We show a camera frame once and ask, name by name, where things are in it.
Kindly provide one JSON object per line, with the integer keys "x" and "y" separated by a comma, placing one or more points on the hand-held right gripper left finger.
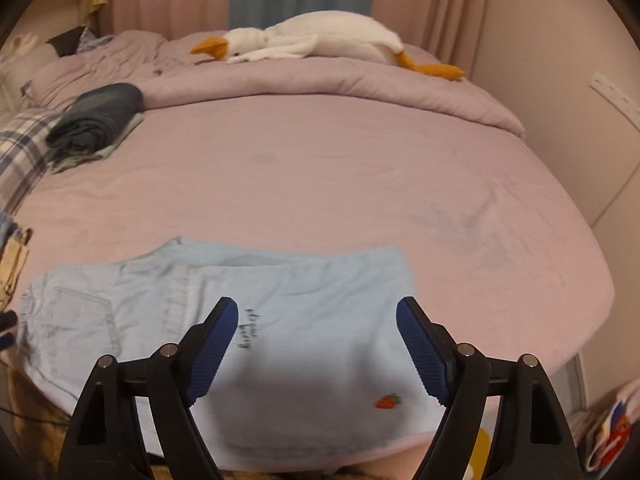
{"x": 215, "y": 350}

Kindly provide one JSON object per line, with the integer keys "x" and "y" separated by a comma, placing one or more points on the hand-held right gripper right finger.
{"x": 425, "y": 355}

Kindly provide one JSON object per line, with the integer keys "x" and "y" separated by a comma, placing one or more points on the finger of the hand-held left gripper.
{"x": 7, "y": 319}

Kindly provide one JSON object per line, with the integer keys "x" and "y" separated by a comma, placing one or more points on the light blue denim pants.
{"x": 310, "y": 320}

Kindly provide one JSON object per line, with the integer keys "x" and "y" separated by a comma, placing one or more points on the blue cloth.
{"x": 5, "y": 225}

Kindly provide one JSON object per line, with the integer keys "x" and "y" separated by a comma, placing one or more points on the yellow object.
{"x": 480, "y": 452}

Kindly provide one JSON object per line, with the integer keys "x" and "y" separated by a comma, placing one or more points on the plaid cloth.
{"x": 25, "y": 150}

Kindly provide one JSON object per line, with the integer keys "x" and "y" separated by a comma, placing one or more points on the pink bed sheet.
{"x": 325, "y": 185}

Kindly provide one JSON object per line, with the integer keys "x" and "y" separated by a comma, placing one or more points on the colourful printed bag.
{"x": 615, "y": 425}

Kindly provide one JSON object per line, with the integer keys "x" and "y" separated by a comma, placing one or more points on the folded dark jeans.
{"x": 95, "y": 115}

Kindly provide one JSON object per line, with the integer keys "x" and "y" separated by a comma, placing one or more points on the white pillow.
{"x": 25, "y": 65}

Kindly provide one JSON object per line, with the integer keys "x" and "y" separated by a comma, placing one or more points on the dark cloth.
{"x": 67, "y": 42}

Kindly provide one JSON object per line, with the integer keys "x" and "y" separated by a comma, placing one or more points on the lilac duvet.
{"x": 300, "y": 80}

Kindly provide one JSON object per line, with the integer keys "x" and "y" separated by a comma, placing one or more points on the white goose plush toy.
{"x": 340, "y": 30}

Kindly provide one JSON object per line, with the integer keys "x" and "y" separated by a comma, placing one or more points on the white wall socket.
{"x": 615, "y": 95}

